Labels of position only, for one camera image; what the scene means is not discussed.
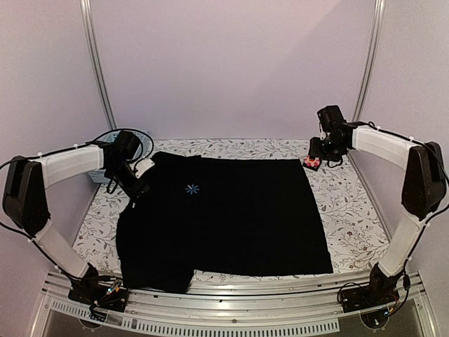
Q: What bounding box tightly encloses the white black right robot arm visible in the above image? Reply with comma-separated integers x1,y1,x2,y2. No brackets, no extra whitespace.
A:
302,105,448,318

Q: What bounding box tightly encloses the aluminium frame post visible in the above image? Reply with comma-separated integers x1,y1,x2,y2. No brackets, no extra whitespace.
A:
352,0,386,121
79,0,117,130

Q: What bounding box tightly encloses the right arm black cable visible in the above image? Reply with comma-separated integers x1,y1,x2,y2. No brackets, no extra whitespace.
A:
364,121,446,292

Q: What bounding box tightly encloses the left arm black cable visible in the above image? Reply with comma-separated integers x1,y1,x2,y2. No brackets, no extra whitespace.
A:
0,128,155,278

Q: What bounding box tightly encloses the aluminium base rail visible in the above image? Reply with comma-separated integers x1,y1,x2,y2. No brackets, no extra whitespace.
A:
30,272,438,336

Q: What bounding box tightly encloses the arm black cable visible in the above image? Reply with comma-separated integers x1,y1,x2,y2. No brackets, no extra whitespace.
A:
0,128,155,278
364,121,446,292

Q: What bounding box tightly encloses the floral patterned table mat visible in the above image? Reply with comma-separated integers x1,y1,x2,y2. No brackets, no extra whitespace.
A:
73,139,389,275

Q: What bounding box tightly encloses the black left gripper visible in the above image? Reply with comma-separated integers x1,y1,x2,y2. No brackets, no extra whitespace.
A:
107,161,150,203

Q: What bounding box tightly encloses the black t-shirt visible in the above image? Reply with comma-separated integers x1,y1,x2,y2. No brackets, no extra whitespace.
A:
116,152,333,293

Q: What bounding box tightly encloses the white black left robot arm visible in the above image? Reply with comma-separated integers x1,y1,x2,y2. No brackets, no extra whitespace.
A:
2,128,154,319

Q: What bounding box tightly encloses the left aluminium frame post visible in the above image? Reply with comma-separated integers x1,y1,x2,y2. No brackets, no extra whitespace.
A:
79,0,117,130

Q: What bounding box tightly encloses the right aluminium frame post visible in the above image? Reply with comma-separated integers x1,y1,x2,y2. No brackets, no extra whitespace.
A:
352,0,386,121

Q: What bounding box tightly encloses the small black brooch stand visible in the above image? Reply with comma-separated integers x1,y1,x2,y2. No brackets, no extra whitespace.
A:
302,154,323,173

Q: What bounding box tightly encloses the light blue plastic basket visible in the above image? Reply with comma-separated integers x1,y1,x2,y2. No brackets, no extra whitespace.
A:
88,128,152,184

